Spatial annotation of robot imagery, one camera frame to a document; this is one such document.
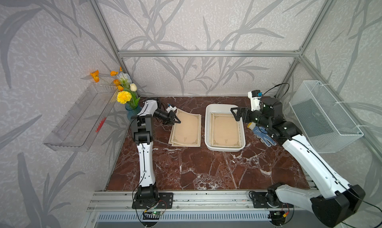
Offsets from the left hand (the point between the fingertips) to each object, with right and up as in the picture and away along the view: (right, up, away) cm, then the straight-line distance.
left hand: (178, 121), depth 98 cm
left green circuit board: (-8, -44, -27) cm, 52 cm away
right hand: (+34, +9, -25) cm, 43 cm away
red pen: (-29, +1, -32) cm, 44 cm away
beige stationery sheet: (+6, -8, +1) cm, 10 cm away
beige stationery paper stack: (+31, -7, 0) cm, 32 cm away
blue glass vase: (-26, +8, -9) cm, 29 cm away
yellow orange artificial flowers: (-24, +16, -20) cm, 35 cm away
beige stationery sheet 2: (-5, -13, -5) cm, 14 cm away
